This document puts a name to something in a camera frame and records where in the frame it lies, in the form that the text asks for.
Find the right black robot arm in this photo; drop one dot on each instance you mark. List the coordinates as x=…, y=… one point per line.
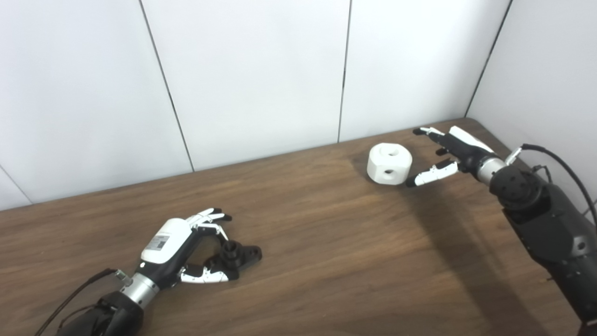
x=550, y=224

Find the round white plastic piece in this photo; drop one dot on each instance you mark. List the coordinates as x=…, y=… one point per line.
x=396, y=163

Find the black plastic holder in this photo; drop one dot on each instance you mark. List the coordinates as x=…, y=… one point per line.
x=245, y=255

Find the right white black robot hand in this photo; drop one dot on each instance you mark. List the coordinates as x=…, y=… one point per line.
x=466, y=149

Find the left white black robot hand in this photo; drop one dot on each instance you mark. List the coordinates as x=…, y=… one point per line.
x=165, y=242

